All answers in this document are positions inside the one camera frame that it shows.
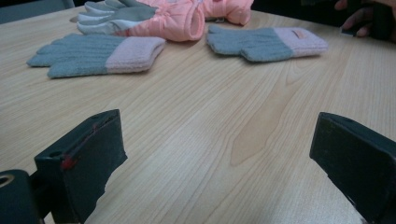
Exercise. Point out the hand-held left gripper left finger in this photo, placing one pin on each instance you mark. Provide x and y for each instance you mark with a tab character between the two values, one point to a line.
87	161

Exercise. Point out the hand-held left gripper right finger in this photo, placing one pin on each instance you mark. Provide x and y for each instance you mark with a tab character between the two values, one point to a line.
358	161

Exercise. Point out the grey knit glove labelled pink cuff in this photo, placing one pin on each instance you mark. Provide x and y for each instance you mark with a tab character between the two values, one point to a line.
264	42

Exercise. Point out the pink padded ski glove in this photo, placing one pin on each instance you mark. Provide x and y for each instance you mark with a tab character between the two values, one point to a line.
230	11
162	20

